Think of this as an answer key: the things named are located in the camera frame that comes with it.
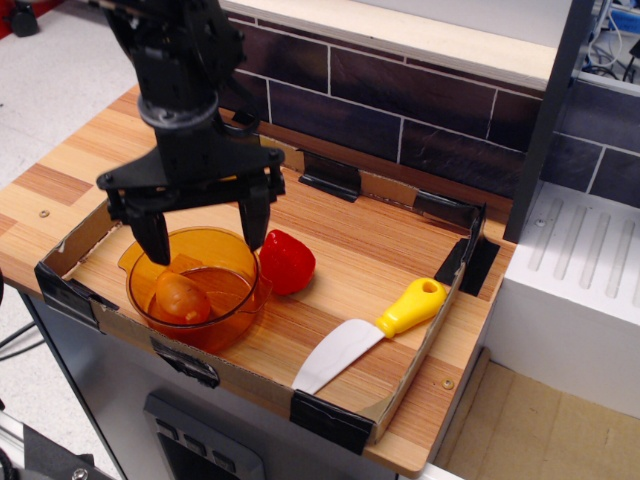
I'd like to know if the red toy strawberry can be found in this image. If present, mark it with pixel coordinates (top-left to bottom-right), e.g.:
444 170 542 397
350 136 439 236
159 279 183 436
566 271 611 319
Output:
259 229 316 296

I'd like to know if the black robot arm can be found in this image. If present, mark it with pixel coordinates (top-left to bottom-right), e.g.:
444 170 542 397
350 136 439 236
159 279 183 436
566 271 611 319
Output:
97 1 285 265

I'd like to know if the light wooden shelf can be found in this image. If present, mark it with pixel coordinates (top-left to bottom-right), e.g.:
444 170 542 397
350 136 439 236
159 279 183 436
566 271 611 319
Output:
221 0 557 91

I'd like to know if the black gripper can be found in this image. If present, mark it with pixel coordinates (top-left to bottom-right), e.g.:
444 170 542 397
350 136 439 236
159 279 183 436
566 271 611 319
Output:
97 94 286 266

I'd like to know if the white sink drainboard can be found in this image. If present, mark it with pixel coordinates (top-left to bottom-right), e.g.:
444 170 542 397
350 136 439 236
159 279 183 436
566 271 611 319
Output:
485 183 639 417

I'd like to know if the dark grey upright post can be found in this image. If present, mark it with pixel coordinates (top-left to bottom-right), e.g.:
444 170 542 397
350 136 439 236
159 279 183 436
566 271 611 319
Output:
503 1 596 243

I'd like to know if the grey oven control panel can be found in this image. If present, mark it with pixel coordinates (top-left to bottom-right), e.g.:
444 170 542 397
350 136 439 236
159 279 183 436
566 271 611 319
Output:
144 394 266 480

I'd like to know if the cardboard fence with black tape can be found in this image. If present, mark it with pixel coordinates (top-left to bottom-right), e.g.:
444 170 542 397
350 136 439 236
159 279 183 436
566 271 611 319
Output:
35 150 509 470

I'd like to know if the orange transparent plastic pot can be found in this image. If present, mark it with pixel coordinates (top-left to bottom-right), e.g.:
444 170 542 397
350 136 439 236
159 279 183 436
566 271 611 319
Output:
118 227 271 353

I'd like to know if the yellow white toy knife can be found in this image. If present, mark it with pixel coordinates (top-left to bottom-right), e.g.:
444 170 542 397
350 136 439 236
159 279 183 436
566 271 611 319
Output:
292 278 448 394

